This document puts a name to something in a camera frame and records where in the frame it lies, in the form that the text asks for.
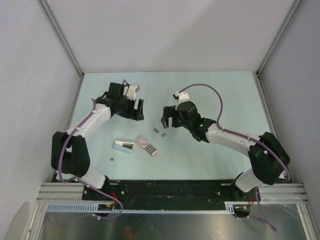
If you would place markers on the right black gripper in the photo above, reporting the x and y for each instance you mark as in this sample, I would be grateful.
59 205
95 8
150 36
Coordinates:
168 112

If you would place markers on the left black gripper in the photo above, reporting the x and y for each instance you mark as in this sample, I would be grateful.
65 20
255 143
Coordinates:
133 114

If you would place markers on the red white staple box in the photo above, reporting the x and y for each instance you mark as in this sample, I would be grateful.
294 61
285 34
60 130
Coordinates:
143 143

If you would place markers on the light blue white stapler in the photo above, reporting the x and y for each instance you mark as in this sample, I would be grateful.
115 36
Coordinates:
124 146

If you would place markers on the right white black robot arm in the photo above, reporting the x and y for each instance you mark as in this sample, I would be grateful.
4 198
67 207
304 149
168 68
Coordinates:
267 157

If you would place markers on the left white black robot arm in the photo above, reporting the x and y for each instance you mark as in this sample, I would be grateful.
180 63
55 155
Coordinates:
69 151

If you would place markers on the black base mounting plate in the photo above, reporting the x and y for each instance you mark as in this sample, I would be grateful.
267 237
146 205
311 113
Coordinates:
171 195

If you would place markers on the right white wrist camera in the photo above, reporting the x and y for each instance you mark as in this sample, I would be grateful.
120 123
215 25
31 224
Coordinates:
181 97

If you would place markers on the left aluminium frame post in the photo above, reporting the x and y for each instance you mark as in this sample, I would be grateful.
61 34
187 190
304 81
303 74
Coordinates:
57 30

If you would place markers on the aluminium frame post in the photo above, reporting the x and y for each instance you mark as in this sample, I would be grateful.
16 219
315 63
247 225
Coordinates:
280 34
57 30

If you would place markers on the aluminium front rail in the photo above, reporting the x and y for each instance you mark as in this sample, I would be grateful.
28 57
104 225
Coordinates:
290 193

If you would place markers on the right aluminium frame post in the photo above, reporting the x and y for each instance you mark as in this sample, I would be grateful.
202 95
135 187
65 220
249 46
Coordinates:
280 34

